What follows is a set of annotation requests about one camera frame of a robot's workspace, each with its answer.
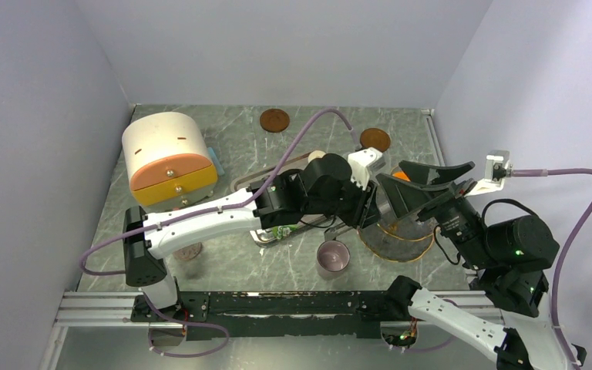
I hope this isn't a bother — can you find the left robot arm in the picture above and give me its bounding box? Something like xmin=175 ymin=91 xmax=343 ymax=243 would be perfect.
xmin=123 ymin=148 xmax=384 ymax=321

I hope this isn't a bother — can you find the light blue object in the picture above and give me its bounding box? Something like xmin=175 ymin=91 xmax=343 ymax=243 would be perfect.
xmin=207 ymin=147 xmax=225 ymax=177

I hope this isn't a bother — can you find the small glass plate gold rim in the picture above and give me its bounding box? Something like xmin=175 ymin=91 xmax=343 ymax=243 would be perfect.
xmin=376 ymin=187 xmax=436 ymax=241

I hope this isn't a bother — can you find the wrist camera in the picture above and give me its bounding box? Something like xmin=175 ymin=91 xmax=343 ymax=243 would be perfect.
xmin=347 ymin=147 xmax=385 ymax=190
xmin=467 ymin=150 xmax=512 ymax=196

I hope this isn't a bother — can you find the purple mug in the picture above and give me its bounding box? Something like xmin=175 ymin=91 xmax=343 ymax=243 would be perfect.
xmin=316 ymin=240 xmax=351 ymax=280

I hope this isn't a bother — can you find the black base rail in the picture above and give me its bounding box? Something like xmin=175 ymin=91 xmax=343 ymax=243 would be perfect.
xmin=129 ymin=290 xmax=435 ymax=342

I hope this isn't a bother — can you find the white donut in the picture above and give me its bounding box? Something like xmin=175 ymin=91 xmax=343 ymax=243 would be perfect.
xmin=308 ymin=150 xmax=326 ymax=163

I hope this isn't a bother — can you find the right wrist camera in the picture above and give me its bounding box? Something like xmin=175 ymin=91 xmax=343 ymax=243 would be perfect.
xmin=467 ymin=150 xmax=512 ymax=196

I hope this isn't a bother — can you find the brown coaster far left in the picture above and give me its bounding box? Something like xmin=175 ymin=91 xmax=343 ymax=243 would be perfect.
xmin=259 ymin=108 xmax=291 ymax=133

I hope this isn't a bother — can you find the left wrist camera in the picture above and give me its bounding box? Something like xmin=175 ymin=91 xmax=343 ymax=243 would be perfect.
xmin=347 ymin=147 xmax=385 ymax=190

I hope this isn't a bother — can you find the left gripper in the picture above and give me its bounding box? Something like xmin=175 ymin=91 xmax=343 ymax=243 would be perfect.
xmin=306 ymin=170 xmax=385 ymax=230

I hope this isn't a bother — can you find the purple cable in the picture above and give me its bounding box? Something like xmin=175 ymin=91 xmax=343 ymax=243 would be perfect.
xmin=510 ymin=168 xmax=592 ymax=366
xmin=79 ymin=106 xmax=355 ymax=358

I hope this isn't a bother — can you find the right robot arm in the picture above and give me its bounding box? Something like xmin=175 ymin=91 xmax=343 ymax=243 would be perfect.
xmin=377 ymin=161 xmax=586 ymax=369

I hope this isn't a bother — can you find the orange donut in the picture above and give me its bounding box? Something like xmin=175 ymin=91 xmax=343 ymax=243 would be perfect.
xmin=392 ymin=171 xmax=410 ymax=182

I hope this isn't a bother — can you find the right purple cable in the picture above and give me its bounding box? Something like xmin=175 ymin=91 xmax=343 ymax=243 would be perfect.
xmin=510 ymin=168 xmax=592 ymax=366

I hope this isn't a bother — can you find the brown coaster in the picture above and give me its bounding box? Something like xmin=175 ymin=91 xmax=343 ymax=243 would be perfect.
xmin=259 ymin=108 xmax=291 ymax=133
xmin=360 ymin=127 xmax=392 ymax=153

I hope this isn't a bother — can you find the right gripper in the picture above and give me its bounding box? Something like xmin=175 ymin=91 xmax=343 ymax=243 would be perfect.
xmin=375 ymin=158 xmax=496 ymax=269

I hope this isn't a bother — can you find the steel tray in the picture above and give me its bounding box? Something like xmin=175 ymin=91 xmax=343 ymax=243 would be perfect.
xmin=230 ymin=152 xmax=336 ymax=248

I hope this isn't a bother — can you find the green cake slice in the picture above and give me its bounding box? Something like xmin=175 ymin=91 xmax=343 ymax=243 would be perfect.
xmin=271 ymin=225 xmax=298 ymax=241

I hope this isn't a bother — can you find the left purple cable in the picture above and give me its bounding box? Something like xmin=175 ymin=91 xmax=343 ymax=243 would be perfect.
xmin=79 ymin=106 xmax=355 ymax=358

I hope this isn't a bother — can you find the brown coaster right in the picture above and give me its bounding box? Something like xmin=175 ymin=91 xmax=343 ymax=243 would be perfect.
xmin=360 ymin=127 xmax=392 ymax=153

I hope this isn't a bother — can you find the cream bread box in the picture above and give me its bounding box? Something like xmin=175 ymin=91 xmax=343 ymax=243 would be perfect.
xmin=122 ymin=112 xmax=219 ymax=211

